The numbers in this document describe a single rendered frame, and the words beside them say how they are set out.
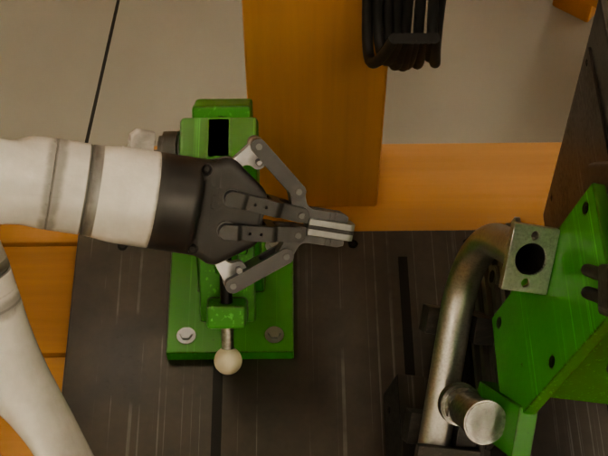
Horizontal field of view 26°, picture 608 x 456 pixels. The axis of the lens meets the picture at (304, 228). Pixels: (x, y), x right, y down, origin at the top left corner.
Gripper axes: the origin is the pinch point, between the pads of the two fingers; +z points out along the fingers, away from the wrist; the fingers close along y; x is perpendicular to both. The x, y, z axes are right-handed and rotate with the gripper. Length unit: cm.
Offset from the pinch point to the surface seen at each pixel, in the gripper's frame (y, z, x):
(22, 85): -10, -28, 181
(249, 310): -13.4, -0.6, 24.3
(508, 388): -11.6, 18.4, 1.7
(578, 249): 2.4, 18.4, -6.1
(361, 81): 10.4, 6.9, 27.6
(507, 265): -0.4, 14.4, -2.2
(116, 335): -20.0, -12.4, 32.7
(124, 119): -13, -6, 170
